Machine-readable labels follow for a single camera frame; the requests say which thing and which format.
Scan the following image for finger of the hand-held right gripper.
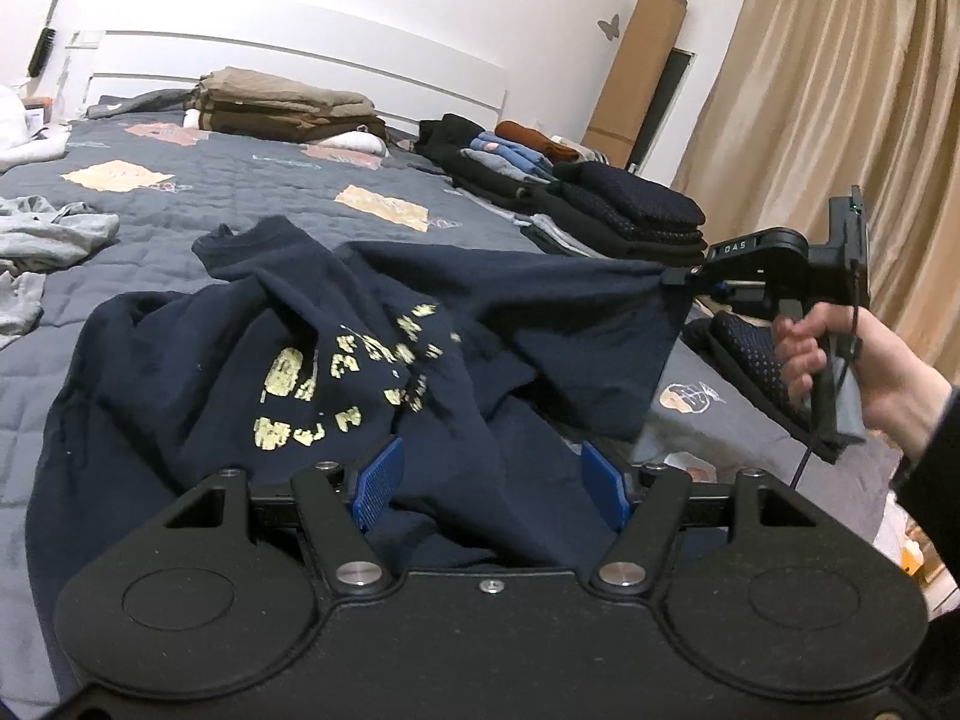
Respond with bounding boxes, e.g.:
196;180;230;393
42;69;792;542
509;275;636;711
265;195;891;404
709;279;781;314
660;262;721;287

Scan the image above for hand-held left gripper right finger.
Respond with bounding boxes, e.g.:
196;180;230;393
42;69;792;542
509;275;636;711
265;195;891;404
581;441;815;601

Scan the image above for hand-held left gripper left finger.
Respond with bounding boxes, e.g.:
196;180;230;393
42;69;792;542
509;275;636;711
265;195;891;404
161;436;406;601

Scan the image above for navy t-shirt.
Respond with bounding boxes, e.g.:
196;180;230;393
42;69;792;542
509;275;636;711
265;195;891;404
25;214;698;601

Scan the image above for stack of folded dark clothes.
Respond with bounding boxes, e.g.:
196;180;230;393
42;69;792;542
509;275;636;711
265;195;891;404
521;161;710;260

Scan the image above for person's right hand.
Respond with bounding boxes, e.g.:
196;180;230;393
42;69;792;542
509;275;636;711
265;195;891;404
772;306;953;466

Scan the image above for navy dotted folded sweater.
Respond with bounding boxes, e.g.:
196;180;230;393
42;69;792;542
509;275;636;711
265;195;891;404
709;311;818;421

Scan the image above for black folded cloth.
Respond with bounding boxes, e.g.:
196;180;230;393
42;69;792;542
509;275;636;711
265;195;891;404
682;315;841;464

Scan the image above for striped folded garment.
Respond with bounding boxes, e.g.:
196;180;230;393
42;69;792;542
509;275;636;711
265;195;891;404
551;135;610;164

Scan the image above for black framed board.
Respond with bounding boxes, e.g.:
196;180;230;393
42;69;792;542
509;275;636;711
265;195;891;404
626;49;695;173

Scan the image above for beige curtain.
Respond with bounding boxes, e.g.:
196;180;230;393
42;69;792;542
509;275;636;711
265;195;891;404
671;0;960;391

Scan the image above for folded blue jeans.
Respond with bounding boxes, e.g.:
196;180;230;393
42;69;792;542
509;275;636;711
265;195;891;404
459;131;560;185

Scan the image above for black folded pants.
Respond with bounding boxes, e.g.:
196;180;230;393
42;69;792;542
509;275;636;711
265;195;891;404
450;157;560;207

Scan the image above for brown cardboard roll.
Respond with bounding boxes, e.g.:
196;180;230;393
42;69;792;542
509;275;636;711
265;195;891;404
583;0;687;166

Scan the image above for brown folded sweater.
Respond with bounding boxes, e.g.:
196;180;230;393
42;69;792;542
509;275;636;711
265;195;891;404
495;120;560;158

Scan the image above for black folded jacket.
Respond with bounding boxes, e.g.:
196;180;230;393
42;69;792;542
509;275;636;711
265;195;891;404
415;114;488;166

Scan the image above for grey quilted bedspread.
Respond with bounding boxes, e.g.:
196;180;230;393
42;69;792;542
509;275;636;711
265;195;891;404
0;97;901;720

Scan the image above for folded khaki blanket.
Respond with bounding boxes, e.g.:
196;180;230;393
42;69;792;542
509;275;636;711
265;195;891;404
196;67;376;119

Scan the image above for crumpled grey t-shirt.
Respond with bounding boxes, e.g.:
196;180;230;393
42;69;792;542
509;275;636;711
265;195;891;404
0;195;121;338

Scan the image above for white headboard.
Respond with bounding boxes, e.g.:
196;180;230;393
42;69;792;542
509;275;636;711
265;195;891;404
64;30;507;137

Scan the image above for dark grey cloth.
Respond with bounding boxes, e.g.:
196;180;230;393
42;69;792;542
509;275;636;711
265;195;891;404
86;88;200;118

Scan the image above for light grey hoodie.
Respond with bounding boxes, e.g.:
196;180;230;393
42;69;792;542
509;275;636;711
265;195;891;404
0;86;72;173

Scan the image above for black hairbrush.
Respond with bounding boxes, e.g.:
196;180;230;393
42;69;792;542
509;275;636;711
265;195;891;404
28;26;59;80

